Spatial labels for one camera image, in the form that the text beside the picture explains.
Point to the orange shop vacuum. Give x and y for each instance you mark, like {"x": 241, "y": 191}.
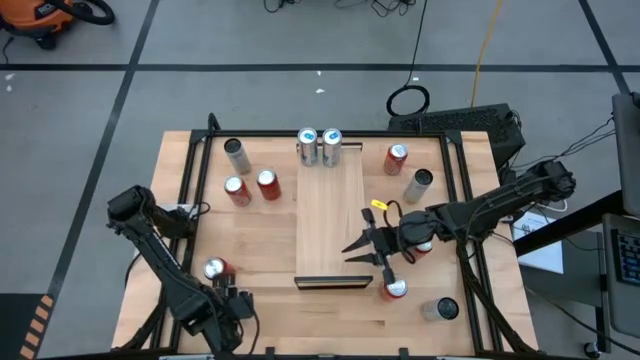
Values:
{"x": 35, "y": 15}

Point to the white slim can black lid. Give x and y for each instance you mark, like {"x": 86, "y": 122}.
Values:
{"x": 416, "y": 189}
{"x": 239, "y": 160}
{"x": 437, "y": 310}

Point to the black frame wooden shelf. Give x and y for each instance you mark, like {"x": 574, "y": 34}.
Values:
{"x": 330, "y": 215}

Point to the black desk bar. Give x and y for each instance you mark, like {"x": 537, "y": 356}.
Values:
{"x": 570, "y": 223}

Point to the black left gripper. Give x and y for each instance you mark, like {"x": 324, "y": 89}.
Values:
{"x": 235, "y": 306}

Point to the grey monitor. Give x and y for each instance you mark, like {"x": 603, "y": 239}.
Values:
{"x": 627, "y": 150}

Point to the red Fanta soda can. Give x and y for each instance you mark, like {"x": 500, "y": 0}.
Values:
{"x": 239, "y": 194}
{"x": 396, "y": 289}

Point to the black caster wheel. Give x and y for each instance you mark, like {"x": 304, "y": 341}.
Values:
{"x": 591, "y": 349}

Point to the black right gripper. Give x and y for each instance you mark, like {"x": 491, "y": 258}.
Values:
{"x": 387, "y": 240}

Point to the grey keyboard console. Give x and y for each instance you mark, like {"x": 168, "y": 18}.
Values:
{"x": 620, "y": 300}

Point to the red Coca-Cola can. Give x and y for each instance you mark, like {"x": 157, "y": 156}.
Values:
{"x": 270, "y": 187}

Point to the black metal table frame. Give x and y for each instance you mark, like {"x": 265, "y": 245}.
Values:
{"x": 260, "y": 133}

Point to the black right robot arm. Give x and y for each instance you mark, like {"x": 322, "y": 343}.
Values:
{"x": 480, "y": 210}

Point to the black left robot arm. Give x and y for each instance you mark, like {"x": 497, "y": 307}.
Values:
{"x": 155, "y": 250}

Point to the silver blue energy drink can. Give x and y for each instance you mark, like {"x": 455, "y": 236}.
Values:
{"x": 332, "y": 152}
{"x": 308, "y": 150}

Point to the white paper sheet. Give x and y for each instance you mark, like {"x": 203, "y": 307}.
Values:
{"x": 545, "y": 252}

